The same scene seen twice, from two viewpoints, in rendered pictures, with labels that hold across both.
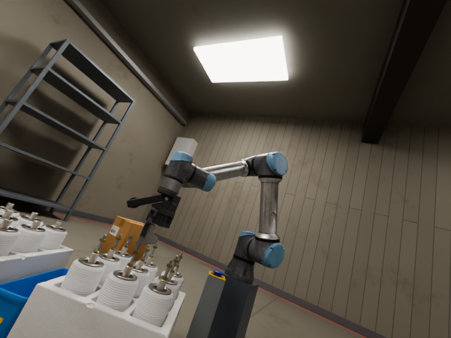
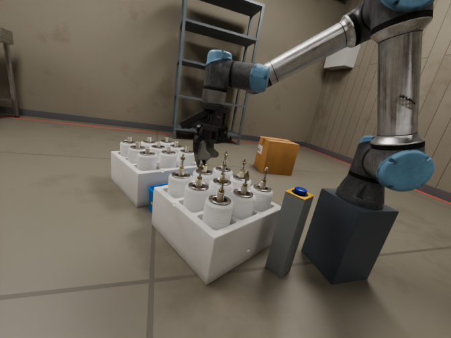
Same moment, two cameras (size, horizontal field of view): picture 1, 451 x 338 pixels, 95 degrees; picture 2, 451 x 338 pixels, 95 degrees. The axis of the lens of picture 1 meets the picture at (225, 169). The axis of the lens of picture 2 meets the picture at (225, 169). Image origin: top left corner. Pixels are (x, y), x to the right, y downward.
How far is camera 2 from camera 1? 45 cm
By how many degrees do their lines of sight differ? 53
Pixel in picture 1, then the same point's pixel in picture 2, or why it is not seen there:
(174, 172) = (207, 80)
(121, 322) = (188, 219)
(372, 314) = not seen: outside the picture
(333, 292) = not seen: outside the picture
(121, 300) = (193, 204)
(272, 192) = (396, 55)
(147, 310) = (206, 215)
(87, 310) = (173, 207)
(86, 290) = (178, 194)
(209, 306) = (288, 223)
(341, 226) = not seen: outside the picture
